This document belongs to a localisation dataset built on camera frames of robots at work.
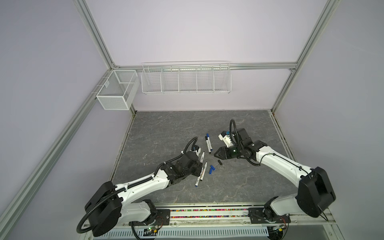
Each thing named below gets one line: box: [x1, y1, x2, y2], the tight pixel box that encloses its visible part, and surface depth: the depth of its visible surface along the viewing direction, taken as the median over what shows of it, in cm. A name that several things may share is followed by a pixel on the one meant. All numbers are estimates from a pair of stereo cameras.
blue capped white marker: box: [206, 133, 213, 151], surface depth 104 cm
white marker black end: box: [200, 161, 208, 181], surface depth 90 cm
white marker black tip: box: [205, 135, 212, 154], surface depth 101 cm
